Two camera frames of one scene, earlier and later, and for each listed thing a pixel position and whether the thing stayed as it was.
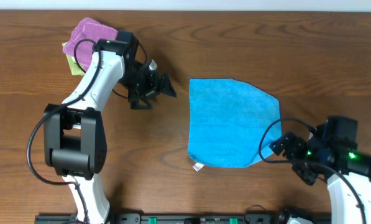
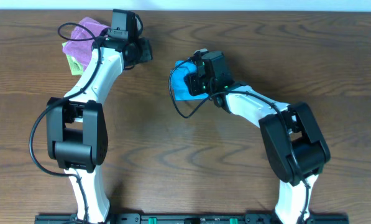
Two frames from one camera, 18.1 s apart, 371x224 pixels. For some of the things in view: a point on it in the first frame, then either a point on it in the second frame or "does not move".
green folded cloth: x=74 y=69 does not move
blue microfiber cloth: x=227 y=119 to x=181 y=69
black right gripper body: x=297 y=150 to x=198 y=84
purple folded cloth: x=81 y=45 does not move
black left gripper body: x=154 y=87 to x=145 y=50
